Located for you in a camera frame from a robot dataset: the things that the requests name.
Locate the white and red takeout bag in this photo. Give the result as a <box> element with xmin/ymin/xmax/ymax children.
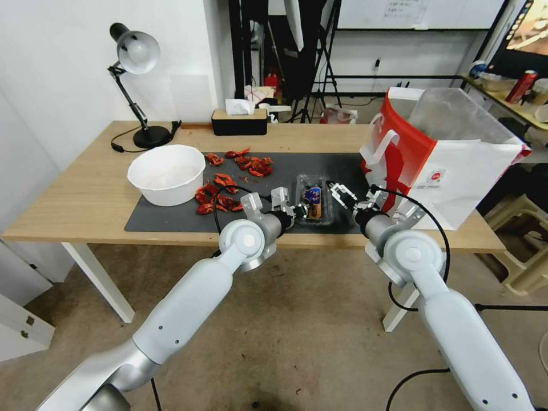
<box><xmin>358</xmin><ymin>87</ymin><xmax>533</xmax><ymax>232</ymax></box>

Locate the white round bowl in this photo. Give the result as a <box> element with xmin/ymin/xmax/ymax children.
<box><xmin>127</xmin><ymin>144</ymin><xmax>206</xmax><ymax>207</ymax></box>

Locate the blue printed food packet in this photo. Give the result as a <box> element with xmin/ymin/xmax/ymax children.
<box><xmin>302</xmin><ymin>186</ymin><xmax>324</xmax><ymax>219</ymax></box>

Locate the yellow-edged side table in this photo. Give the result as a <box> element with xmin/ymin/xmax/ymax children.
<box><xmin>460</xmin><ymin>73</ymin><xmax>548</xmax><ymax>129</ymax></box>

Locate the clear plastic bag red print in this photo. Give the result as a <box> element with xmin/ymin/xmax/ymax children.
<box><xmin>320</xmin><ymin>107</ymin><xmax>358</xmax><ymax>125</ymax></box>

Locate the dark monitor screen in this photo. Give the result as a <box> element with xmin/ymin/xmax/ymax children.
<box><xmin>487</xmin><ymin>0</ymin><xmax>548</xmax><ymax>80</ymax></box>

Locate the red drink can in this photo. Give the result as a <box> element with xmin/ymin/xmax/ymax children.
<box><xmin>505</xmin><ymin>70</ymin><xmax>538</xmax><ymax>103</ymax></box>

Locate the black floor cable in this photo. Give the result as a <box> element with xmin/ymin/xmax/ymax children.
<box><xmin>474</xmin><ymin>303</ymin><xmax>548</xmax><ymax>312</ymax></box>

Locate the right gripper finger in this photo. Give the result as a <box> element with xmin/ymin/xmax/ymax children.
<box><xmin>327</xmin><ymin>181</ymin><xmax>357</xmax><ymax>211</ymax></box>
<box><xmin>369</xmin><ymin>184</ymin><xmax>388</xmax><ymax>208</ymax></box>

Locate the black tripod stand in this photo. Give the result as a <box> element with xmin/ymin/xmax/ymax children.
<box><xmin>285</xmin><ymin>0</ymin><xmax>343</xmax><ymax>124</ymax></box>

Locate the black tissue box wooden lid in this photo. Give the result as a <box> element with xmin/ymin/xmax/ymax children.
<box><xmin>211</xmin><ymin>108</ymin><xmax>268</xmax><ymax>136</ymax></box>

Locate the white tissue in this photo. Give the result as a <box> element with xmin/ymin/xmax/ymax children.
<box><xmin>225</xmin><ymin>99</ymin><xmax>256</xmax><ymax>116</ymax></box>

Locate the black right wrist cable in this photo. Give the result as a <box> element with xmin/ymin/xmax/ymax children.
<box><xmin>370</xmin><ymin>184</ymin><xmax>451</xmax><ymax>312</ymax></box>

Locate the grey and black desk lamp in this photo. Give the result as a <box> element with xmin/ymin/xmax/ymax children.
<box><xmin>107</xmin><ymin>22</ymin><xmax>172</xmax><ymax>150</ymax></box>

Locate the clear plastic takeout container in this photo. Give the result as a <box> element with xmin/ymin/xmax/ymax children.
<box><xmin>295</xmin><ymin>173</ymin><xmax>336</xmax><ymax>227</ymax></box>

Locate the beige plastic stool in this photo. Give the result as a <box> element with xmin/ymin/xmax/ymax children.
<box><xmin>483</xmin><ymin>192</ymin><xmax>548</xmax><ymax>296</ymax></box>

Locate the light wooden table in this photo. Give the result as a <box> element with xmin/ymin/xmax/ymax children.
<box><xmin>1</xmin><ymin>121</ymin><xmax>507</xmax><ymax>333</ymax></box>

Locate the white board black frame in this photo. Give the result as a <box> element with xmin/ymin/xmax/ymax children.
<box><xmin>333</xmin><ymin>0</ymin><xmax>511</xmax><ymax>31</ymax></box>

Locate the dark grey desk mat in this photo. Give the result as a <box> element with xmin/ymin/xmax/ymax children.
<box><xmin>124</xmin><ymin>152</ymin><xmax>378</xmax><ymax>235</ymax></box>

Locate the white cabinet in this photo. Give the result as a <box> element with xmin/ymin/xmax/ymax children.
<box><xmin>0</xmin><ymin>239</ymin><xmax>78</xmax><ymax>364</ymax></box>

